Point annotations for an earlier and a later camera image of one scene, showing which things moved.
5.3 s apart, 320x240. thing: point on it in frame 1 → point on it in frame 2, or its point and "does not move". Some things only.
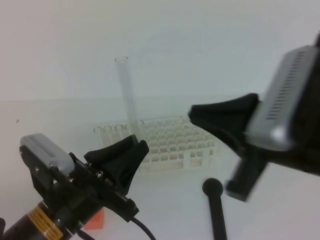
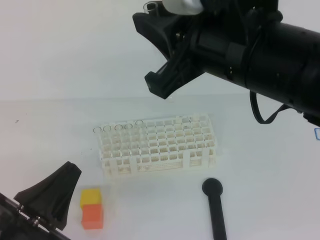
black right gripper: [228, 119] → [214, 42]
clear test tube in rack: [119, 133] does not move
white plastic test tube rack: [174, 143] does not move
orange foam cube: [96, 222] does not move
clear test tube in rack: [141, 131] does not move
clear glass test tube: [123, 65] → [149, 6]
